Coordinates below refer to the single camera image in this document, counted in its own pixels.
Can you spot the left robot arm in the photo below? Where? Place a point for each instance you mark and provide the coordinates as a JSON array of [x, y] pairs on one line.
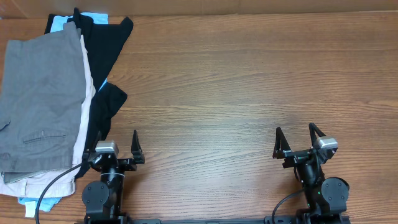
[[103, 198]]

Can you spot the black garment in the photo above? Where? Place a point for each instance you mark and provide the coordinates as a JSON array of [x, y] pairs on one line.
[[105, 43]]

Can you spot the grey shorts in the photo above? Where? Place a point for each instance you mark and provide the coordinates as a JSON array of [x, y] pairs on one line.
[[43, 88]]

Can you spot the light blue garment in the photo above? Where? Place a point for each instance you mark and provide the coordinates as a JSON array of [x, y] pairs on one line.
[[54, 24]]

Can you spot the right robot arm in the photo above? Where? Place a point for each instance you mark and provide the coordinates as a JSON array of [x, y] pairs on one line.
[[326, 197]]

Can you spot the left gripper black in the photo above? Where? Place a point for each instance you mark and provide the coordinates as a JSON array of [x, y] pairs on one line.
[[130, 164]]

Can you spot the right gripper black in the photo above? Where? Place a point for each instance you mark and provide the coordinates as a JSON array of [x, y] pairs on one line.
[[282, 150]]

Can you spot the beige shorts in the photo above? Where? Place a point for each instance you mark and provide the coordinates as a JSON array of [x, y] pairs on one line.
[[33, 186]]

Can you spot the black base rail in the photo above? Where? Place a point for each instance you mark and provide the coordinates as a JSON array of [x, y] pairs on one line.
[[266, 220]]

